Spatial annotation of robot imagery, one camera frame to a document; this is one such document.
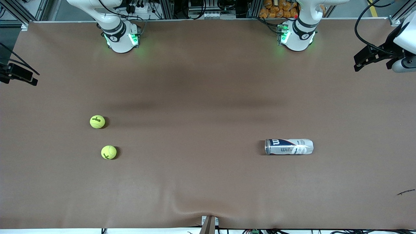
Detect yellow-green Wilson tennis ball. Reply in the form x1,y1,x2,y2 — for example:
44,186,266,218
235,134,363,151
90,115,106,129
101,145,117,160

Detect camera support post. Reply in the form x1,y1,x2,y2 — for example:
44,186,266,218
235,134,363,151
199,215,219,234

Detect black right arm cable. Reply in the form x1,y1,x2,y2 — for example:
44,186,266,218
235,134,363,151
0,42,40,76

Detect orange padded objects pile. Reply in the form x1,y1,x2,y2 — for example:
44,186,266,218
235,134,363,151
259,0,299,19

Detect aluminium frame profile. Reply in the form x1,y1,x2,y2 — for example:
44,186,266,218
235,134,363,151
0,0,30,31
389,0,416,26
159,0,175,19
248,0,262,18

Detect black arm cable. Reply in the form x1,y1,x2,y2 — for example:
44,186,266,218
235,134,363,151
0,42,40,76
354,0,396,56

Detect clear Wilson tennis ball can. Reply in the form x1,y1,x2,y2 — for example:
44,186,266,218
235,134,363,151
265,138,314,155

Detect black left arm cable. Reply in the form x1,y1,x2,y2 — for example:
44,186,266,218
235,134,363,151
354,0,396,56

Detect white socket box black plugs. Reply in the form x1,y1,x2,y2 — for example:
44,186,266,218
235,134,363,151
125,0,153,14

